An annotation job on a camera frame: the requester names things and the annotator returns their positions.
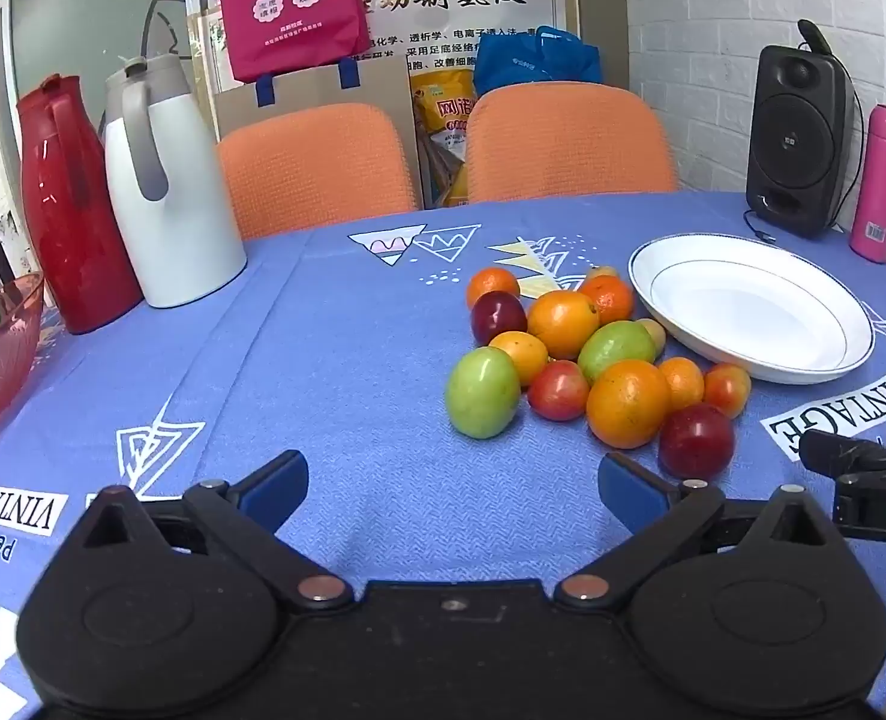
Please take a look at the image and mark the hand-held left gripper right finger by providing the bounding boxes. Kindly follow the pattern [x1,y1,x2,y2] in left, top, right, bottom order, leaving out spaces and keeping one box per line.
[554,452,845,611]

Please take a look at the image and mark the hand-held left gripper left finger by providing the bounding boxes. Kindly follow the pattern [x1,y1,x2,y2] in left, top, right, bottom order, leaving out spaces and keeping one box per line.
[64,451,354,611]

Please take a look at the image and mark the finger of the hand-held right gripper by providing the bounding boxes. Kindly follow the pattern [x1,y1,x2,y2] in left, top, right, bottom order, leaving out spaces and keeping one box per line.
[798,429,886,541]

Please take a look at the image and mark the large orange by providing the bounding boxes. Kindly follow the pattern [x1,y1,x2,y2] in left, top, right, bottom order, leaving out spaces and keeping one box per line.
[587,360,672,449]
[527,291,600,361]

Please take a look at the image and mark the dark red plum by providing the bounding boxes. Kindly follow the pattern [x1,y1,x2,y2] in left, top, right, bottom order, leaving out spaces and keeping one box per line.
[471,291,528,346]
[657,403,736,481]

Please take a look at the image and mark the small orange kumquat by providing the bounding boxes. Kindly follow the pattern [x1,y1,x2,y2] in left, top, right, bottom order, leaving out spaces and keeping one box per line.
[659,356,706,412]

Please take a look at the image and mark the red-yellow plum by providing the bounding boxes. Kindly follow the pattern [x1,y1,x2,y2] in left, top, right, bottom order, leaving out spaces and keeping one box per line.
[704,363,753,419]

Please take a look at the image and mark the green jujube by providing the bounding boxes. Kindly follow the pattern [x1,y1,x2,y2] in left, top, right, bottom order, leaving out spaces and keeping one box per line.
[578,321,657,383]

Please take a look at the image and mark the yellow-orange kumquat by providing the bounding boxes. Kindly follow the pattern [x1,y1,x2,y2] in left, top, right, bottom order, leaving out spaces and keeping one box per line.
[488,331,550,387]

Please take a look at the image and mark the green apple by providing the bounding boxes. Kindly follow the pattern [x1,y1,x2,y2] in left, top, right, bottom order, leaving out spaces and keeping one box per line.
[444,347,522,440]

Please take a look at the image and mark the tangerine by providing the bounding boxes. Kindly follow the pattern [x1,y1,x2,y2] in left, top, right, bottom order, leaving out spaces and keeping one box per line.
[467,268,521,308]
[579,275,636,325]

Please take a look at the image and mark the white plate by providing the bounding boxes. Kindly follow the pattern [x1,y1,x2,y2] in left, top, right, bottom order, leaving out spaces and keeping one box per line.
[629,234,876,385]

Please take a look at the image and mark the blue printed tablecloth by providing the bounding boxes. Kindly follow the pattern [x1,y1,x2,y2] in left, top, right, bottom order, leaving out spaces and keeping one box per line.
[0,191,886,720]

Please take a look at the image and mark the pink water bottle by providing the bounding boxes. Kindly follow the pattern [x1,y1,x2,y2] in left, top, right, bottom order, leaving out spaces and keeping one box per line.
[849,81,886,263]

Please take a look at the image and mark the white thermos jug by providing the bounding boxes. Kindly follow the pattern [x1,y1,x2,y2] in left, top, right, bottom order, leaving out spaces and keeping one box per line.
[103,54,249,310]

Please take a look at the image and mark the black speaker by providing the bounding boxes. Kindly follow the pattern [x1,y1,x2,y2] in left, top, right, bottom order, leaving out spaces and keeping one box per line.
[746,19,856,237]

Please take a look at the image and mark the red plastic bowl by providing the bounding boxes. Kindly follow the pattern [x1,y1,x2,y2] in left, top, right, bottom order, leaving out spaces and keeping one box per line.
[0,272,46,437]

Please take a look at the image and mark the orange chair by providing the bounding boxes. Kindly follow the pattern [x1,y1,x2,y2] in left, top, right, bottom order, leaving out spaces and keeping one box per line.
[218,103,419,241]
[467,82,680,203]

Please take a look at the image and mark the red thermos jug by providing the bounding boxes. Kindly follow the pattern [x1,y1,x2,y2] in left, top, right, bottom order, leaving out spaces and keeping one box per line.
[17,73,144,335]

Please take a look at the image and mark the yellow snack packet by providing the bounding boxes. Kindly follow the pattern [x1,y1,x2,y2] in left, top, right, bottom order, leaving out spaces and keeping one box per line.
[410,67,477,207]

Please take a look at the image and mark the blue plastic bag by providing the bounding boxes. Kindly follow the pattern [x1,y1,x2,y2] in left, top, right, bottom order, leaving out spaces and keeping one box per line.
[474,25,605,91]

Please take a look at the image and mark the printed poster board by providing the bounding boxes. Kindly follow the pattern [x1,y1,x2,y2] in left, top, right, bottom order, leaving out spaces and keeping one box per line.
[191,0,580,143]

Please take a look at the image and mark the magenta fabric bag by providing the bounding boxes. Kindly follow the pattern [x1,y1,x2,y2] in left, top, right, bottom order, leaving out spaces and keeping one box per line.
[212,0,369,83]

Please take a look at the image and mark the frosted glass door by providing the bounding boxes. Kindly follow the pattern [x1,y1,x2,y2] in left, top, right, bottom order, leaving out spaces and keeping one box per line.
[8,0,189,136]

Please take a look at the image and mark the kraft paper bag blue handles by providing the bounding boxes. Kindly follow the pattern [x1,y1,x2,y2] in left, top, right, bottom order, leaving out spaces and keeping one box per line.
[214,56,414,143]

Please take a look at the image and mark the wall poster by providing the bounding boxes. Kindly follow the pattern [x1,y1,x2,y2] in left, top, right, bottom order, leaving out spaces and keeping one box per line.
[356,0,571,91]

